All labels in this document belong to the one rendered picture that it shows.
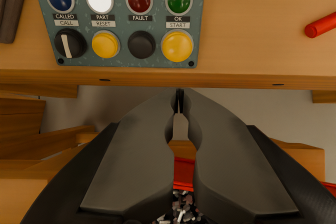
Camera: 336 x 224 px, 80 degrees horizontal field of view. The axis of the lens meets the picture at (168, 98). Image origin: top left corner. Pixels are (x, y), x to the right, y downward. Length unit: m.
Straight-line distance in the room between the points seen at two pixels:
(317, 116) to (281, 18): 1.15
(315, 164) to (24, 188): 0.43
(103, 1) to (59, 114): 1.11
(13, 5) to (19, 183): 0.22
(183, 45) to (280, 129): 1.13
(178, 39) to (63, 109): 1.12
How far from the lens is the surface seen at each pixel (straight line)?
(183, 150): 0.33
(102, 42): 0.20
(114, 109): 1.16
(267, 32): 0.27
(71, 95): 1.17
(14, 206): 0.37
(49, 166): 0.41
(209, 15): 0.25
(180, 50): 0.20
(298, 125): 1.34
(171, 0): 0.20
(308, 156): 0.40
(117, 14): 0.21
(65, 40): 0.22
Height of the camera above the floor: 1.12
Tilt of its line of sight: 87 degrees down
